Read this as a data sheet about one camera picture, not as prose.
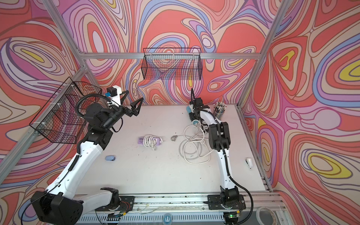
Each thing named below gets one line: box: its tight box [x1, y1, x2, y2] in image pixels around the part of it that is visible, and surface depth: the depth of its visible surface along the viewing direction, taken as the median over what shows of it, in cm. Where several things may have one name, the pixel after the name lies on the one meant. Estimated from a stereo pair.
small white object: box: [244, 157, 254, 170], surface depth 87 cm
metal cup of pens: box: [213, 101, 227, 120], surface depth 97 cm
